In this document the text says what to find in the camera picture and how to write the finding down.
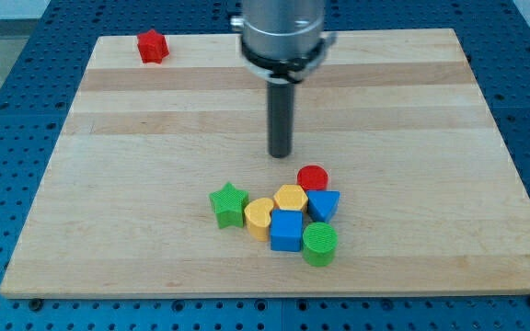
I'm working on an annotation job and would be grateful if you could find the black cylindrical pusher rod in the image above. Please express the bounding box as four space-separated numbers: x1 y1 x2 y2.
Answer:
267 83 294 158

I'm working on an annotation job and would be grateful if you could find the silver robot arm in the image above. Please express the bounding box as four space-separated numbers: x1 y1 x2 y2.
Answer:
230 0 337 158

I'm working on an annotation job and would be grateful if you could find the yellow hexagon block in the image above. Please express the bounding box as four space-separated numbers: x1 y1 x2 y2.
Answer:
273 184 308 212

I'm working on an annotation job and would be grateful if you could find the green star block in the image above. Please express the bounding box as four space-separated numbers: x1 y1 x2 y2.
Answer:
209 182 249 229

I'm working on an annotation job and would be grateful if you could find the red star block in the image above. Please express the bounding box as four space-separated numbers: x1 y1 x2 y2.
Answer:
137 29 169 63

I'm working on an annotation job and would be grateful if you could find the red cylinder block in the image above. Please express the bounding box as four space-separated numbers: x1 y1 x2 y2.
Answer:
296 165 328 191

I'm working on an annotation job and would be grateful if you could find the blue triangle block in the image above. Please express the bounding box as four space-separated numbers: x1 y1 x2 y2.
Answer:
306 190 340 223

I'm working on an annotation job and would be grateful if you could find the yellow heart block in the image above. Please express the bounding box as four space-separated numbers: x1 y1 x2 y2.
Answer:
244 198 274 242

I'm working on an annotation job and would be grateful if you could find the blue cube block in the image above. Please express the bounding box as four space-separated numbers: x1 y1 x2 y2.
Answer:
270 210 303 252

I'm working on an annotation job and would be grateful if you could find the green cylinder block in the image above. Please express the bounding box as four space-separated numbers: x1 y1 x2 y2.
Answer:
302 223 338 267

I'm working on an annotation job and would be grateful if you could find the light wooden board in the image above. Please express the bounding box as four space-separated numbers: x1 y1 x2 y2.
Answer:
0 29 530 299

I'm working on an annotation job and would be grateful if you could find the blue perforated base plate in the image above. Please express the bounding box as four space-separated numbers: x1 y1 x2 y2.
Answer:
0 0 530 330

